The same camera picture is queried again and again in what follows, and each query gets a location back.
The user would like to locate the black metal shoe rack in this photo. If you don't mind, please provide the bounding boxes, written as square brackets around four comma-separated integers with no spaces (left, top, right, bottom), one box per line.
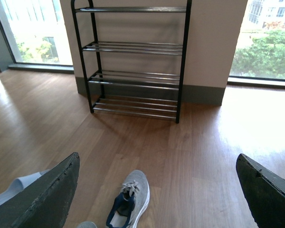
[70,0,192,122]

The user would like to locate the grey knit sneaker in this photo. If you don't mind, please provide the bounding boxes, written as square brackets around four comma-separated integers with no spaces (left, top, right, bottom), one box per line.
[76,221,97,228]
[105,170,150,228]

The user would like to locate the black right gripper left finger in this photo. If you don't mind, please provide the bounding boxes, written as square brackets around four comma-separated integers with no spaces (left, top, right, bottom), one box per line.
[0,152,80,228]

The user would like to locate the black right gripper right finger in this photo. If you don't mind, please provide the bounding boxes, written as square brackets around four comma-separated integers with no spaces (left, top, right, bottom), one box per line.
[236,153,285,228]

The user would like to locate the light blue slide slipper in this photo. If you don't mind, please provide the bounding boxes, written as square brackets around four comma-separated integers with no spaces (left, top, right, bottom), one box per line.
[0,170,49,205]

